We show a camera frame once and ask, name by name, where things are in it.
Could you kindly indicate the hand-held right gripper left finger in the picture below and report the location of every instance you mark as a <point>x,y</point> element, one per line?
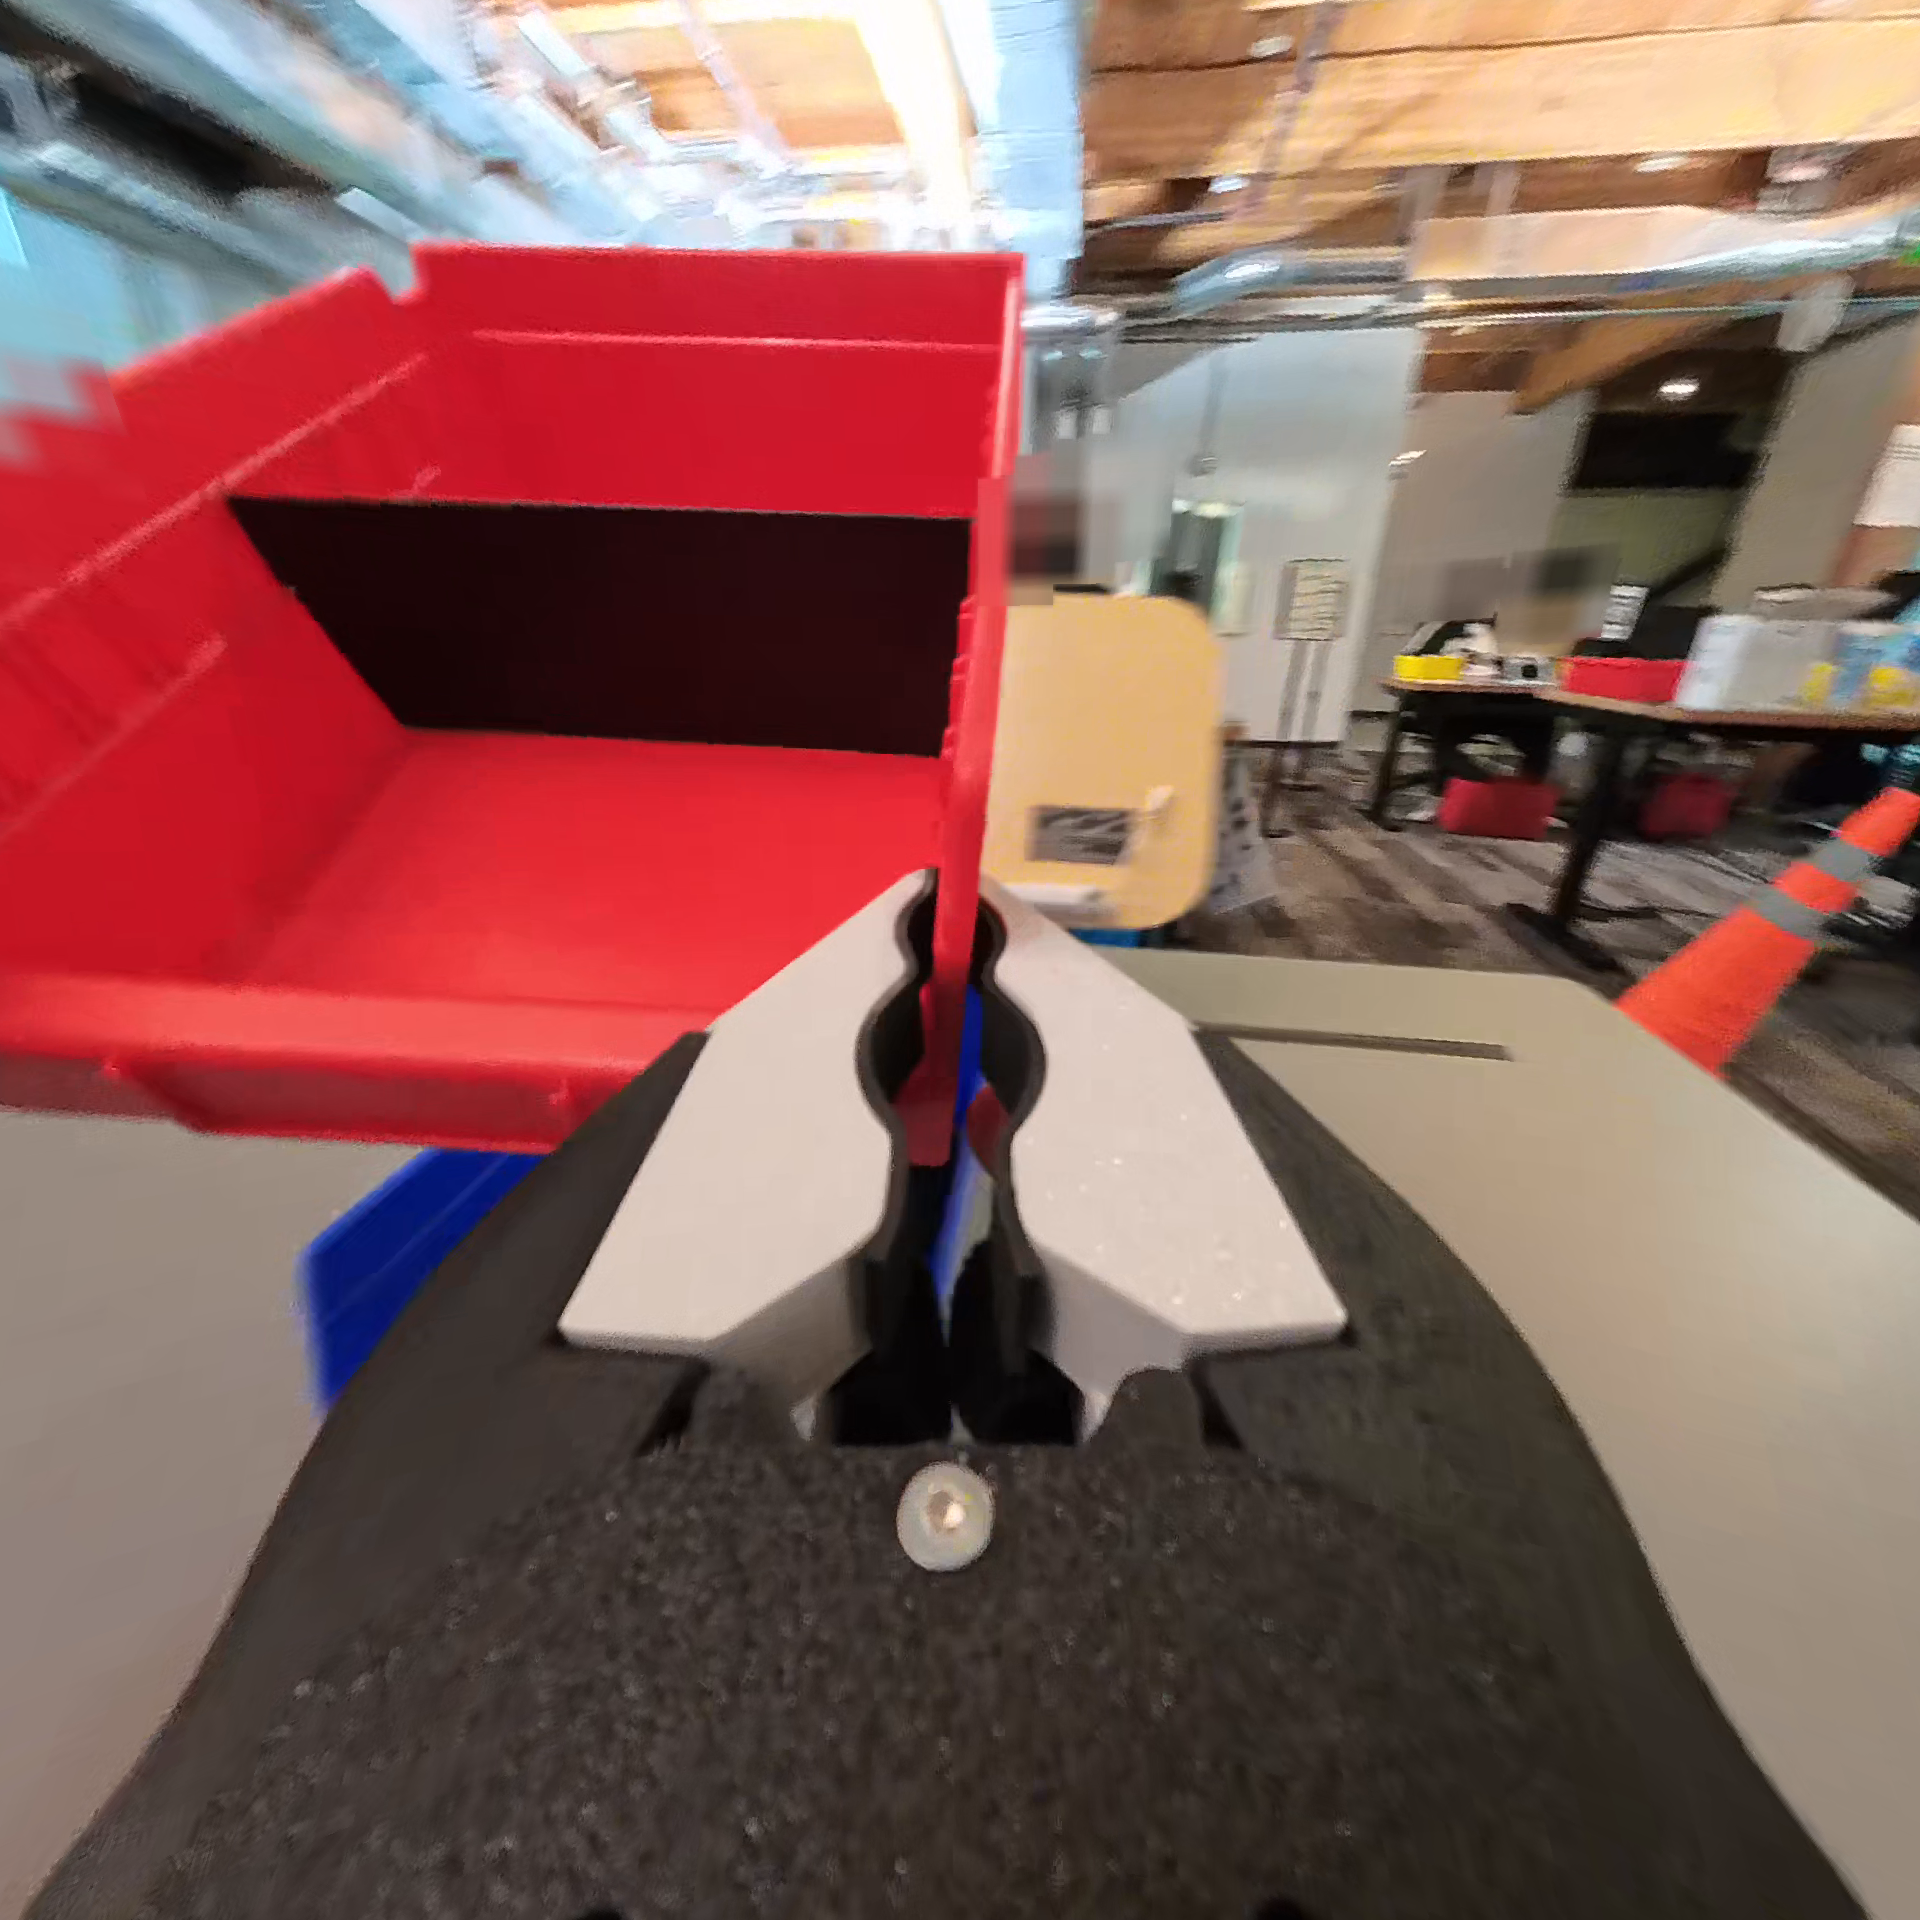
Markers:
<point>722,1171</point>

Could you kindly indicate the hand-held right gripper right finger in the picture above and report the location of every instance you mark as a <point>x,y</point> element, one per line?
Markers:
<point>1172,1171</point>

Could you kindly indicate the blue plastic bin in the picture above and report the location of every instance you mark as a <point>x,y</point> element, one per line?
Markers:
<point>375,1260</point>

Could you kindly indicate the grey desk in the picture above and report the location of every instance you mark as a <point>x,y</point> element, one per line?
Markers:
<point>1652,1276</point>

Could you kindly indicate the wooden background desk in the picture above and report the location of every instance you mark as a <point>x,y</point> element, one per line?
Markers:
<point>1724,721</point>

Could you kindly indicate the wooden board stand white base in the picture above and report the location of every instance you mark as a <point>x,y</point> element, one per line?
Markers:
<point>1109,721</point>

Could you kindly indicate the red fabric bag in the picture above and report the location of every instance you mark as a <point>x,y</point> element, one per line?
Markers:
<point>1500,807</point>
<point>1687,807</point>

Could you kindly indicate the black red-bin divider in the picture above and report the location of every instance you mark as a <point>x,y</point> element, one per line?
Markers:
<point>630,615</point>

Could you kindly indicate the white sign stand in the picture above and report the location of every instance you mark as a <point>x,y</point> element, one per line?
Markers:
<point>1312,599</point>

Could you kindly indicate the orange traffic cone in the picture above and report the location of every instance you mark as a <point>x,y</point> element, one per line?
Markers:
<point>1740,960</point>

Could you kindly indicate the small red plastic bin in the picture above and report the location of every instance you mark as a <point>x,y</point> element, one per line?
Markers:
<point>1622,677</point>

